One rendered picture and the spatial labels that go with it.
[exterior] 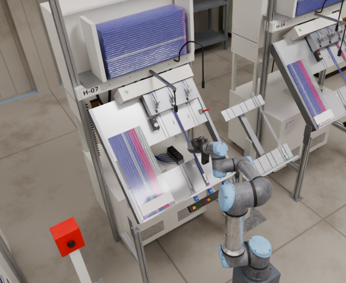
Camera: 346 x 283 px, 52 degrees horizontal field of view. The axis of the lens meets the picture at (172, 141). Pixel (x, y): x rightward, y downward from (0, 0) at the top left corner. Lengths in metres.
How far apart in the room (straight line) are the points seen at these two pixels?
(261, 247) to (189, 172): 0.63
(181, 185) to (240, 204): 0.67
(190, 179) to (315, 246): 1.19
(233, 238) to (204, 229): 1.18
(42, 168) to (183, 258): 1.76
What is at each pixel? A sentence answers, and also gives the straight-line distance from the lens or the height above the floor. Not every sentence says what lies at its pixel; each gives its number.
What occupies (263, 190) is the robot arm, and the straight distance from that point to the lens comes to 1.58.
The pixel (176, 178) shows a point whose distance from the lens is 2.14.
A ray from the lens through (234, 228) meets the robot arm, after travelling 1.69.
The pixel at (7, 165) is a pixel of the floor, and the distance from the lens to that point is 3.99.
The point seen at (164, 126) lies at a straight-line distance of 2.17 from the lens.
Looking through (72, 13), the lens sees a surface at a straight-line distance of 2.04.
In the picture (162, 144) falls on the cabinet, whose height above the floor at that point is 0.62.
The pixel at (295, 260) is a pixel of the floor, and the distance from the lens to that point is 2.83.
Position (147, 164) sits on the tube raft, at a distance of 2.08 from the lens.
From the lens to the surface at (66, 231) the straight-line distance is 2.06.
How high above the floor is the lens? 2.30
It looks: 38 degrees down
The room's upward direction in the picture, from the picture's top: 5 degrees counter-clockwise
